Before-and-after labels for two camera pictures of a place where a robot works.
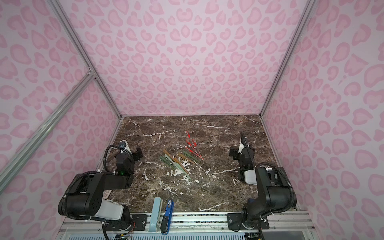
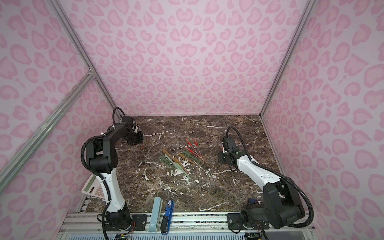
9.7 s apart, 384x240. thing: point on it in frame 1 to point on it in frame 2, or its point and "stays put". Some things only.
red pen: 191,145 stays put
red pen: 197,154 stays put
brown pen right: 190,160 stays put
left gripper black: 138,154 to 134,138
